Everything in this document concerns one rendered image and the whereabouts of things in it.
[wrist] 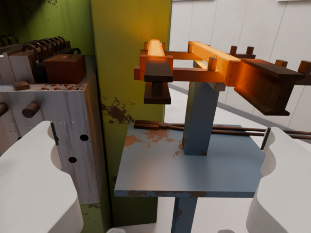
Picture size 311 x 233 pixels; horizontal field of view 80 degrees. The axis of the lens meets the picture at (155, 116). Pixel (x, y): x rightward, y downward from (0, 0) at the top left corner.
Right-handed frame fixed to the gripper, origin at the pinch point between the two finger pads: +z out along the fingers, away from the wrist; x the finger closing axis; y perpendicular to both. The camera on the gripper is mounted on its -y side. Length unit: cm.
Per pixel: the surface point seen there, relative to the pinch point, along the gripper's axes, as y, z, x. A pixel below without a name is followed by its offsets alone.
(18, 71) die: 8, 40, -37
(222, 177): 26.5, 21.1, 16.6
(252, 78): 0.1, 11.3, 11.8
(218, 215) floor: 103, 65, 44
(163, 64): -1.1, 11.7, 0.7
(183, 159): 26.5, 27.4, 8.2
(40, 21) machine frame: -3, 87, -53
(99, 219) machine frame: 66, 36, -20
